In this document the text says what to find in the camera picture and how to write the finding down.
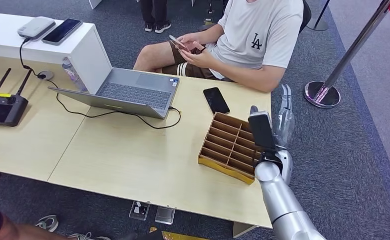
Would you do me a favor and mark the person's right hand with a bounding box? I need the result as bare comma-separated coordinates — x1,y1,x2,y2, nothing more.
175,32,206,51

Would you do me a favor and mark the person's left hand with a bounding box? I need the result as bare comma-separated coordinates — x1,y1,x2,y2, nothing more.
179,48,217,69

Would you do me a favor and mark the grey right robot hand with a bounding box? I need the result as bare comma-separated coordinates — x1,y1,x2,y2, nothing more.
249,84,296,150

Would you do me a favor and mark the wooden slotted card tray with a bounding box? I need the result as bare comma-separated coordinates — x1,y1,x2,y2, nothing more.
198,111,265,186

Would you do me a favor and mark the black smartphone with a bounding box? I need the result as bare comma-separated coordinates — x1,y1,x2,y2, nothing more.
203,86,231,115

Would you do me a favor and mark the grey open laptop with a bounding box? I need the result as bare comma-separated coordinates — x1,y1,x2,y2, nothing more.
48,67,180,120

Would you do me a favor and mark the white desk riser shelf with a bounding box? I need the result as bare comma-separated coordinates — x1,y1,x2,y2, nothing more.
0,11,113,95

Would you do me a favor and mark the pale desk leg panel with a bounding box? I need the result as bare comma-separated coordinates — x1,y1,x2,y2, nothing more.
232,221,259,239

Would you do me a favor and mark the clear plastic water bottle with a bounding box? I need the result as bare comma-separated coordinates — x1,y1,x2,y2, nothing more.
61,56,88,93

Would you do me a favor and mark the dark smartphone with pale rim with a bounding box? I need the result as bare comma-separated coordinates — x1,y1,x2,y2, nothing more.
41,17,83,46

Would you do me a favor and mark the yellow flat board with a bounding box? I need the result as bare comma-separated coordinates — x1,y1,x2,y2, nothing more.
148,227,209,240

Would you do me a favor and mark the white power bank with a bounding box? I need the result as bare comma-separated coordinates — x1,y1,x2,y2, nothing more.
17,16,56,41

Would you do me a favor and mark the clear acrylic stand with label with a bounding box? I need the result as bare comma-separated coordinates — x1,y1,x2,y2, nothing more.
129,200,151,222

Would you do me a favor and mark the black remote controller with antennas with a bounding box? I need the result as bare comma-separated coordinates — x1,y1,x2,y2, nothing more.
0,67,33,127

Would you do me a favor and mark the grey sneaker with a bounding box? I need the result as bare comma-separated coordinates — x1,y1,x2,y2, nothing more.
35,215,59,233
67,232,111,240

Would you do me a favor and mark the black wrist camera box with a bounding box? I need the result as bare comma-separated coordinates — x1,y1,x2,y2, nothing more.
247,111,283,163

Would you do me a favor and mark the chrome stanchion post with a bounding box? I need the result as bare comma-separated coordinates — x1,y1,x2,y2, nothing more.
303,0,390,109

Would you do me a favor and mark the dark stanchion post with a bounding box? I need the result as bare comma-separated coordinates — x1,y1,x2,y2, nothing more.
306,0,331,32

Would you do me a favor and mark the black laptop power cable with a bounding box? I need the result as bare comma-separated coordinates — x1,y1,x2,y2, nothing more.
45,78,182,130

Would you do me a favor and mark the round desk cable grommet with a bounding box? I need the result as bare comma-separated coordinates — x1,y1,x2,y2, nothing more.
35,70,54,81

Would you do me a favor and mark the black power bank cable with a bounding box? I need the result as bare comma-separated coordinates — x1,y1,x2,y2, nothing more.
19,37,46,80

